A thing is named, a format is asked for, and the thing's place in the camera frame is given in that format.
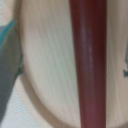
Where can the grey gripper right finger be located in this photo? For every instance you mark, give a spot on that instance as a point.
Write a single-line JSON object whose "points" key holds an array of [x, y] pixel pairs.
{"points": [[125, 72]]}

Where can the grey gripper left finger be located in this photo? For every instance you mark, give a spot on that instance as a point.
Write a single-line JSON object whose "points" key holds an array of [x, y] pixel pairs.
{"points": [[11, 59]]}

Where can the brown sausage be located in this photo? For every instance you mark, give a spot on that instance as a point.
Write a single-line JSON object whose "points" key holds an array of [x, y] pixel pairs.
{"points": [[89, 25]]}

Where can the round tan plate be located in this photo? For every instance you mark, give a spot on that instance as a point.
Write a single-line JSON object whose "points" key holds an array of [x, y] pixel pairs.
{"points": [[48, 85]]}

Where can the beige woven placemat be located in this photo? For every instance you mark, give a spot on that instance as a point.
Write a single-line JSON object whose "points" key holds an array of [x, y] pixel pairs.
{"points": [[16, 115]]}

